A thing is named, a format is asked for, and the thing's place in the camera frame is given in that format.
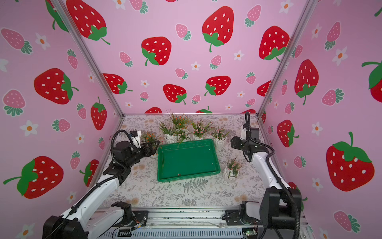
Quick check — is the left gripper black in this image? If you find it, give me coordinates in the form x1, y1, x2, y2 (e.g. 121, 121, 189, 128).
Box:
124, 140, 159, 169

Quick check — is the orange flower potted plant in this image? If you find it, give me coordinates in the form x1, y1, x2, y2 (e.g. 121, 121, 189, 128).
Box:
140, 130, 158, 149

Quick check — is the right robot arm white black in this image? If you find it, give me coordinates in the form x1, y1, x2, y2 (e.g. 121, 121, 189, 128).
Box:
221, 136, 302, 239

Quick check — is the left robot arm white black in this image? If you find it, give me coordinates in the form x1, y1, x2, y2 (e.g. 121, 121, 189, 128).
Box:
42, 140, 160, 239

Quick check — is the green plastic storage tray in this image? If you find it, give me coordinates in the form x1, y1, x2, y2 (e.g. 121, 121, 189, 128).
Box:
157, 139, 221, 183

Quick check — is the tall orange flower pot back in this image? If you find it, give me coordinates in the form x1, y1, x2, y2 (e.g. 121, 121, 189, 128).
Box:
169, 113, 190, 143

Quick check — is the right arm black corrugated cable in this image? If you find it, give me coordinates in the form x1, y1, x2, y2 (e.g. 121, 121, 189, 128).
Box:
244, 112, 300, 239

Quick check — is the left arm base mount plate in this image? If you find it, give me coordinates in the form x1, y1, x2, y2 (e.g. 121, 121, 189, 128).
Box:
112, 210, 149, 228

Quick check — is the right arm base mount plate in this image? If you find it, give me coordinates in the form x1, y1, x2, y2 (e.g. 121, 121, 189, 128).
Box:
221, 210, 261, 226

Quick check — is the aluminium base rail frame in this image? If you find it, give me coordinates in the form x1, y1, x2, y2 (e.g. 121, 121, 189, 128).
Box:
86, 207, 312, 239

